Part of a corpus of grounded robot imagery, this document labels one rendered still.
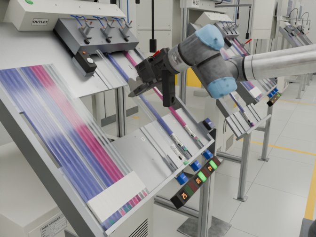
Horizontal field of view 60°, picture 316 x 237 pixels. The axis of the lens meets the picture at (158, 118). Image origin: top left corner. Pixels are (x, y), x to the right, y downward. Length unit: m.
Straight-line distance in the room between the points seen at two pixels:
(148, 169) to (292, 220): 1.37
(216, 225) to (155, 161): 1.03
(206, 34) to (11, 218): 0.79
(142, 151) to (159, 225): 1.01
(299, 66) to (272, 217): 1.38
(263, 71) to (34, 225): 0.83
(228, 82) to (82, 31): 0.56
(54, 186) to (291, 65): 0.69
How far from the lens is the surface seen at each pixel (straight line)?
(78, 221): 0.71
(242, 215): 2.01
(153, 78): 0.85
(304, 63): 0.83
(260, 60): 0.85
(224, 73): 0.76
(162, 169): 0.91
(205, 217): 1.42
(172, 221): 1.88
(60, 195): 0.72
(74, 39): 1.02
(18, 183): 1.19
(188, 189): 0.96
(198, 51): 0.76
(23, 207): 1.04
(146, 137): 0.95
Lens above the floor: 1.18
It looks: 18 degrees down
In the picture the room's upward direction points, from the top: straight up
